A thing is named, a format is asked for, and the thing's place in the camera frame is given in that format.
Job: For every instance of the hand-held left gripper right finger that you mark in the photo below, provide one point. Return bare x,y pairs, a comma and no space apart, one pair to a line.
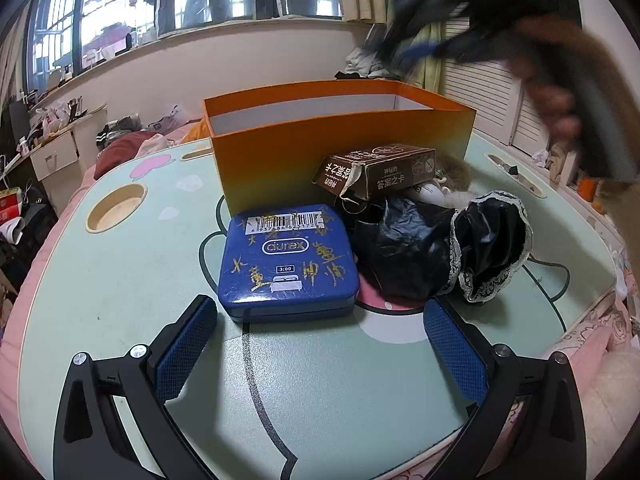
455,355

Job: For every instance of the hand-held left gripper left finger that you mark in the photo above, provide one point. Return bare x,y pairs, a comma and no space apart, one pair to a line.
185,355

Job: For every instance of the black plastic bag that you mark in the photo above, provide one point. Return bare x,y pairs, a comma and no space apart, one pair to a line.
405,250

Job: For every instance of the brown fluffy pom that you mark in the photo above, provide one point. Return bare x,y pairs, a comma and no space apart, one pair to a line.
457,175

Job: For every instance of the brown card box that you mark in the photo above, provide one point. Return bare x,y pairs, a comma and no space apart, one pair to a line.
385,170

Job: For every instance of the blue metal tin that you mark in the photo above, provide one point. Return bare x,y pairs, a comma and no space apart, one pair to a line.
287,265

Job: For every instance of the white figure toy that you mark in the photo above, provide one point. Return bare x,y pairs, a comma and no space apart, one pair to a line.
427,193

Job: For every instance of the orange cardboard box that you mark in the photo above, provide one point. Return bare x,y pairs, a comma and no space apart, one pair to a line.
300,160

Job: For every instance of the cartoon printed desktop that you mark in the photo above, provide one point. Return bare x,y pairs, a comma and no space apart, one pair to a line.
150,285

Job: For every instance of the person's right hand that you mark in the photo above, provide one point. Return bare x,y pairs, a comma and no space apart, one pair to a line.
555,102

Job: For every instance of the green hanging garment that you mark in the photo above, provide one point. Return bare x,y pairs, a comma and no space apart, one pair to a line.
427,77

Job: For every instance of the white clothes pile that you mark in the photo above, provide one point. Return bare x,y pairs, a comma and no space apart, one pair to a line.
362,62

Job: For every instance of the white louvered closet doors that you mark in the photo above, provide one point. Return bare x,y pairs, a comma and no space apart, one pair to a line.
500,105

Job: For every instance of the black binder clip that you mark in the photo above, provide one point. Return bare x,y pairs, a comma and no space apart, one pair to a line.
511,170

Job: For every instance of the dark red pillow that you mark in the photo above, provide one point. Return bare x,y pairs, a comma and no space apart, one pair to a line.
120,152

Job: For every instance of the red cardboard box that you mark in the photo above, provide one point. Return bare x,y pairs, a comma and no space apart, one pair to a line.
7,205

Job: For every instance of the white desk with drawer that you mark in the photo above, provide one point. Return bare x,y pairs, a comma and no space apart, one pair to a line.
55,152

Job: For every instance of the large window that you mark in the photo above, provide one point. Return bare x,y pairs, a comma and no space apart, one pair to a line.
150,0

